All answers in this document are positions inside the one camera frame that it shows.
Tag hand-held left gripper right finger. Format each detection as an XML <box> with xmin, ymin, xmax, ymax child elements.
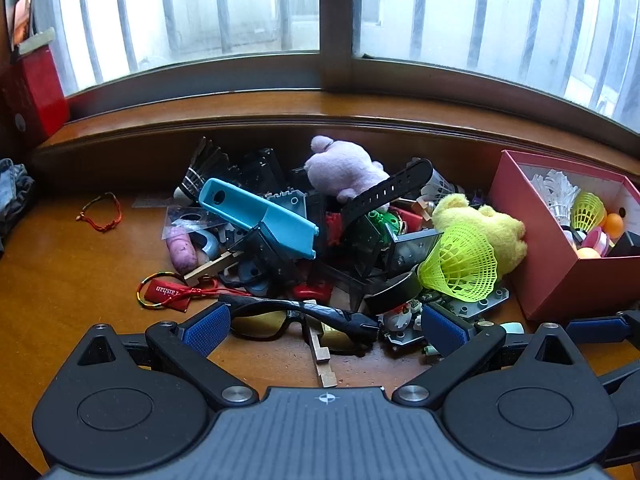
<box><xmin>392</xmin><ymin>304</ymin><xmax>596</xmax><ymax>407</ymax></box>

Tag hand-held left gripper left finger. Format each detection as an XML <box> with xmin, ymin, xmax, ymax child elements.
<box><xmin>64</xmin><ymin>302</ymin><xmax>258</xmax><ymax>408</ymax></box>

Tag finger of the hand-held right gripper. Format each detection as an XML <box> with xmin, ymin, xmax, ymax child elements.
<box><xmin>600</xmin><ymin>362</ymin><xmax>640</xmax><ymax>401</ymax></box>
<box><xmin>566</xmin><ymin>310</ymin><xmax>640</xmax><ymax>346</ymax></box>

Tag red tag keychain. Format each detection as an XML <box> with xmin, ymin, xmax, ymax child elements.
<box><xmin>137</xmin><ymin>271</ymin><xmax>223</xmax><ymax>313</ymax></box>

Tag dark transparent plastic box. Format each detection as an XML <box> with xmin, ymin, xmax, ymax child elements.
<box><xmin>344</xmin><ymin>210</ymin><xmax>392</xmax><ymax>282</ymax></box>
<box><xmin>242</xmin><ymin>147</ymin><xmax>287</xmax><ymax>196</ymax></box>
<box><xmin>239</xmin><ymin>220</ymin><xmax>302</xmax><ymax>297</ymax></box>
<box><xmin>382</xmin><ymin>230</ymin><xmax>444</xmax><ymax>281</ymax></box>

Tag pink cardboard box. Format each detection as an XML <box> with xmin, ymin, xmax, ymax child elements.
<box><xmin>487</xmin><ymin>149</ymin><xmax>640</xmax><ymax>322</ymax></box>

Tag black sunglasses yellow lenses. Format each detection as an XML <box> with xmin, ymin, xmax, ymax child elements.
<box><xmin>218</xmin><ymin>294</ymin><xmax>381</xmax><ymax>357</ymax></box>

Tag blue silicone case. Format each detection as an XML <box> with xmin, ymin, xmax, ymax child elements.
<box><xmin>198</xmin><ymin>178</ymin><xmax>319</xmax><ymax>260</ymax></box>

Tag pink round container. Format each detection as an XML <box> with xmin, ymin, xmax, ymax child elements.
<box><xmin>582</xmin><ymin>226</ymin><xmax>613</xmax><ymax>256</ymax></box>

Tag grey building block plate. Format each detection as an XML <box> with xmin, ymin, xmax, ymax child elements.
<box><xmin>449</xmin><ymin>284</ymin><xmax>511</xmax><ymax>319</ymax></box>

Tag black wristband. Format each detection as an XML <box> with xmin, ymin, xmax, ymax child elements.
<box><xmin>364</xmin><ymin>270</ymin><xmax>424</xmax><ymax>317</ymax></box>

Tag short wooden puzzle block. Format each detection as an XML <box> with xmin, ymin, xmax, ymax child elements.
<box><xmin>183</xmin><ymin>250</ymin><xmax>239</xmax><ymax>286</ymax></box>

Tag neon yellow plastic shuttlecock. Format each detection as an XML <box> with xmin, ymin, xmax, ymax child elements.
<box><xmin>417</xmin><ymin>222</ymin><xmax>502</xmax><ymax>303</ymax></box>
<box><xmin>570</xmin><ymin>191</ymin><xmax>607</xmax><ymax>233</ymax></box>

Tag grey blue plastic clip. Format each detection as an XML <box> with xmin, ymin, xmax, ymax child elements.
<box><xmin>191</xmin><ymin>231</ymin><xmax>222</xmax><ymax>262</ymax></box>

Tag black block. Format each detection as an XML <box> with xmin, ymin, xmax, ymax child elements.
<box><xmin>607</xmin><ymin>231</ymin><xmax>640</xmax><ymax>258</ymax></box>

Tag yellow plush toy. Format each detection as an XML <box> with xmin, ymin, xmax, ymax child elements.
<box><xmin>431</xmin><ymin>192</ymin><xmax>528</xmax><ymax>281</ymax></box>

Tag red plastic piece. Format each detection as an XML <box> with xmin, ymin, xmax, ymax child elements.
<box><xmin>294</xmin><ymin>283</ymin><xmax>332</xmax><ymax>302</ymax></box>

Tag long notched wooden puzzle bar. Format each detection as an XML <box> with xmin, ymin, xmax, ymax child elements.
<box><xmin>301</xmin><ymin>300</ymin><xmax>335</xmax><ymax>389</ymax></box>

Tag clear plastic triangle ruler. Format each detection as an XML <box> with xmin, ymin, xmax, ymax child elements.
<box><xmin>162</xmin><ymin>204</ymin><xmax>227</xmax><ymax>247</ymax></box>

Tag green plastic toy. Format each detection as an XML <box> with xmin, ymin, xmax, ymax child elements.
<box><xmin>369</xmin><ymin>209</ymin><xmax>402</xmax><ymax>241</ymax></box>

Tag white shuttlecock dark band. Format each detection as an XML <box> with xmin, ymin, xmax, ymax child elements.
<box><xmin>419</xmin><ymin>169</ymin><xmax>457</xmax><ymax>207</ymax></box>

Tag white feather shuttlecock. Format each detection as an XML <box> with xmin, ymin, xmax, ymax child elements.
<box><xmin>530</xmin><ymin>169</ymin><xmax>581</xmax><ymax>222</ymax></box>

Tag red plastic toy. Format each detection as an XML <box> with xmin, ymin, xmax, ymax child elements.
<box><xmin>325</xmin><ymin>212</ymin><xmax>347</xmax><ymax>247</ymax></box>

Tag black feather shuttlecock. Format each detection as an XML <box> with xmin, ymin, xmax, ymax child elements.
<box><xmin>173</xmin><ymin>137</ymin><xmax>232</xmax><ymax>202</ymax></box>

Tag lilac plush toy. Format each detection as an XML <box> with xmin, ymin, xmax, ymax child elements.
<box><xmin>304</xmin><ymin>135</ymin><xmax>391</xmax><ymax>204</ymax></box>

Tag wooden windowsill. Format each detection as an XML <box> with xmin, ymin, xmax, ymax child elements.
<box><xmin>34</xmin><ymin>87</ymin><xmax>640</xmax><ymax>196</ymax></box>

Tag denim cloth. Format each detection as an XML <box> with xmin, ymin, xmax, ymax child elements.
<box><xmin>0</xmin><ymin>158</ymin><xmax>37</xmax><ymax>243</ymax></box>

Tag red gift box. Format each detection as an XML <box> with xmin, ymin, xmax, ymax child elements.
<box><xmin>0</xmin><ymin>42</ymin><xmax>71</xmax><ymax>142</ymax></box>

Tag window with metal bars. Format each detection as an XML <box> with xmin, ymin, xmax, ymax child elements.
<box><xmin>30</xmin><ymin>0</ymin><xmax>640</xmax><ymax>133</ymax></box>

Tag orange printed card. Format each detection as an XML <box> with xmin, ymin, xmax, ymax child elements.
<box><xmin>11</xmin><ymin>0</ymin><xmax>37</xmax><ymax>55</ymax></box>

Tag red string bracelet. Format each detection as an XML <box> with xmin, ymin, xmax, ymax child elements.
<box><xmin>76</xmin><ymin>192</ymin><xmax>122</xmax><ymax>233</ymax></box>

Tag black watch strap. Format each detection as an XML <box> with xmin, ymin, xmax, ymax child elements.
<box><xmin>340</xmin><ymin>158</ymin><xmax>434</xmax><ymax>231</ymax></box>

